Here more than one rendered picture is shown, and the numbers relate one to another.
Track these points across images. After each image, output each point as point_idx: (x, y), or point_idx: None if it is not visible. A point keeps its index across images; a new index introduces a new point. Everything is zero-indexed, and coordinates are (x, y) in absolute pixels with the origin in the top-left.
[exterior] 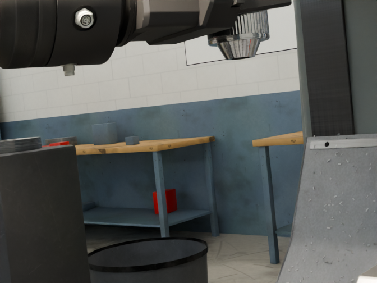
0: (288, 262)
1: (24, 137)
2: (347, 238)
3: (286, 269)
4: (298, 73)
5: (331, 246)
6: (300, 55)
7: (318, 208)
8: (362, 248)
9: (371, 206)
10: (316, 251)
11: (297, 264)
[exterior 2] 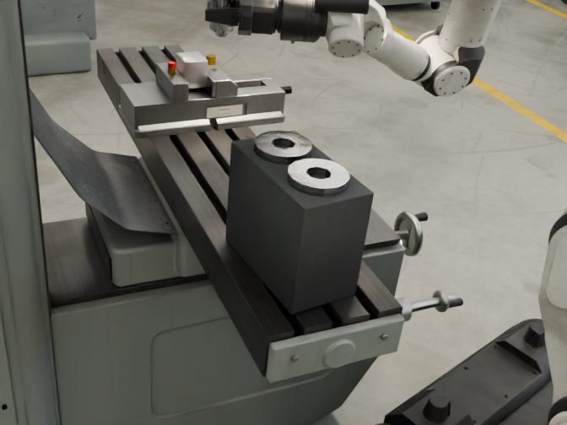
0: (92, 203)
1: (261, 148)
2: (69, 172)
3: (96, 206)
4: (5, 88)
5: (75, 181)
6: (24, 67)
7: (62, 169)
8: (71, 170)
9: (55, 148)
10: (80, 189)
11: (91, 200)
